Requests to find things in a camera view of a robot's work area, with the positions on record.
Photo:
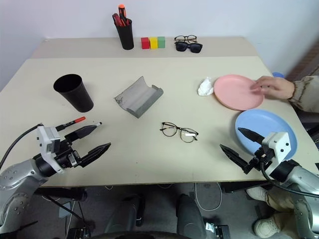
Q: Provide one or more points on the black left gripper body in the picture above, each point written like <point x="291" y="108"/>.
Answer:
<point x="66" y="155"/>

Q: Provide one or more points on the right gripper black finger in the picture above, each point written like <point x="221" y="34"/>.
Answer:
<point x="234" y="156"/>
<point x="250" y="134"/>

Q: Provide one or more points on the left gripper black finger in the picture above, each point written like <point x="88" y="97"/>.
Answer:
<point x="96" y="152"/>
<point x="84" y="130"/>

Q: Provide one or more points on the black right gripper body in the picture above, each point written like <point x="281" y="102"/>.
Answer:
<point x="261" y="155"/>

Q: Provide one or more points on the black marker with red cap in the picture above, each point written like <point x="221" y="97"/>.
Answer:
<point x="72" y="122"/>

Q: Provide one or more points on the blue plastic plate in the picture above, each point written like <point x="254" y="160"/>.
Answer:
<point x="264" y="122"/>

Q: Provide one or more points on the pink plastic plate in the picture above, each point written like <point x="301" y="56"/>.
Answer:
<point x="234" y="92"/>

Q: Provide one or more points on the thin tortoise frame glasses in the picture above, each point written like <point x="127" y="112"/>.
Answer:
<point x="179" y="129"/>

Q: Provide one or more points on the grey felt glasses case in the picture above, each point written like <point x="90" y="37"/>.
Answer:
<point x="139" y="98"/>

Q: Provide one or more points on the white tissue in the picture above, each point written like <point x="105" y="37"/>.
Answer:
<point x="205" y="87"/>

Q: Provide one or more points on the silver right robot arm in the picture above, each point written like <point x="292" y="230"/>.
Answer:
<point x="301" y="179"/>

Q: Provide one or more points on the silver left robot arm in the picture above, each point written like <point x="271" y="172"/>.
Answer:
<point x="15" y="179"/>

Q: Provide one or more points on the person's beige sleeved forearm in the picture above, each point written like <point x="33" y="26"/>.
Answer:
<point x="306" y="93"/>

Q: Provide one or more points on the person's bare hand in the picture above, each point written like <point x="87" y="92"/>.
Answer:
<point x="276" y="87"/>

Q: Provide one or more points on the wide black plastic cup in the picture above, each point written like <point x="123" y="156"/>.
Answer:
<point x="74" y="94"/>

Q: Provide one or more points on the black table support bar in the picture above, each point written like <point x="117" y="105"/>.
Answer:
<point x="62" y="193"/>

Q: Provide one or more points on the white sneaker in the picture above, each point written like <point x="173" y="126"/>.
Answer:
<point x="258" y="193"/>
<point x="265" y="227"/>

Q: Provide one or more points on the person's beige trouser leg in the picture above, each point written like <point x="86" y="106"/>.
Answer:
<point x="280" y="200"/>

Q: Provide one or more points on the blue water jug cap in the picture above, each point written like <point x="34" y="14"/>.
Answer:
<point x="278" y="74"/>

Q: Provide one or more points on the dark rounded robot leg shape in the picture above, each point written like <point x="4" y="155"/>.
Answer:
<point x="123" y="216"/>
<point x="189" y="219"/>

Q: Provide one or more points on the tall black tool holder cup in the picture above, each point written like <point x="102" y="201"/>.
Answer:
<point x="125" y="37"/>

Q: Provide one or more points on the black sunglasses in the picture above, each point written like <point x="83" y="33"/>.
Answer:
<point x="195" y="47"/>

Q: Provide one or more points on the red cube block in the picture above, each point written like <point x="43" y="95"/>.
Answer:
<point x="145" y="43"/>

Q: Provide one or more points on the yellow cube block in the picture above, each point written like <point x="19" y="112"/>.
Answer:
<point x="153" y="43"/>

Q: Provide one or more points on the green cube block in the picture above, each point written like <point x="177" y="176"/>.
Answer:
<point x="161" y="42"/>

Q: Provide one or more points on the brown framed clear glasses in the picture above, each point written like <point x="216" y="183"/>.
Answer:
<point x="185" y="36"/>

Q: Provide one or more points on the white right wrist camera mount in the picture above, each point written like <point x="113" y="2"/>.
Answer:
<point x="279" y="144"/>

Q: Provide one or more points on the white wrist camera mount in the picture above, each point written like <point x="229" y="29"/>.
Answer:
<point x="279" y="144"/>
<point x="47" y="139"/>

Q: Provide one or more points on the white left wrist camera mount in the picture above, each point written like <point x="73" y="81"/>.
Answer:
<point x="47" y="139"/>

